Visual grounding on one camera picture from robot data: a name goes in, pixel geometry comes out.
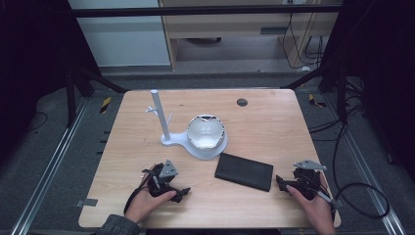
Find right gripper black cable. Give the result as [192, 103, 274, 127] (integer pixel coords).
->
[314, 181, 392, 220]

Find black wallet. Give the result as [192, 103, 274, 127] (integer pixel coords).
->
[213, 152, 275, 193]

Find white key stand with pole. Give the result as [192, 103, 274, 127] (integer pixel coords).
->
[145, 89, 229, 162]

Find black hanging cables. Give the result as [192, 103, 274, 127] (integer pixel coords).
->
[281, 12, 325, 71]

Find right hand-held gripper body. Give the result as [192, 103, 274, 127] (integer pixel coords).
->
[291, 159, 328, 201]

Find person's left hand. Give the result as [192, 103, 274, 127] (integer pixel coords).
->
[124, 189, 177, 225]

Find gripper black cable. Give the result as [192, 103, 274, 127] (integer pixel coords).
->
[123, 175, 152, 214]
[314, 181, 392, 220]

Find white bowl with silver rim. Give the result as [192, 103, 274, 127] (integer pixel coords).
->
[186, 114, 227, 151]

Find thin black floor cable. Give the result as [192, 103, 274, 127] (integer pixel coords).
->
[23, 112, 49, 133]

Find light wooden desk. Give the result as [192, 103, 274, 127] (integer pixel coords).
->
[158, 0, 345, 71]

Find black horizontal frame bar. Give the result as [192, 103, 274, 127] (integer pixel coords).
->
[70, 4, 344, 19]

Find person's right hand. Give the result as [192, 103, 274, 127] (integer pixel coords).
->
[285, 171, 338, 235]

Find black metal stand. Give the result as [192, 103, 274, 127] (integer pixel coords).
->
[64, 63, 129, 129]
[280, 63, 348, 123]

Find black curtain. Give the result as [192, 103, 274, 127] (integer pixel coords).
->
[317, 0, 415, 182]
[0, 0, 103, 165]

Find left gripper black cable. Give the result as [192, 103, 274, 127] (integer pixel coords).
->
[123, 175, 152, 214]

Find aluminium floor rail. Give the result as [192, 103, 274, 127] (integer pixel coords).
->
[9, 97, 90, 235]
[326, 94, 407, 235]

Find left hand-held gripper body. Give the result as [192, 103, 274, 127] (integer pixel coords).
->
[142, 159, 180, 198]

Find white cabinet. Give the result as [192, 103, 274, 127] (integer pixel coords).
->
[68, 0, 171, 69]

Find yellow black floor tape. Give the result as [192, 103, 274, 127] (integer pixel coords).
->
[307, 93, 328, 109]
[99, 96, 113, 115]

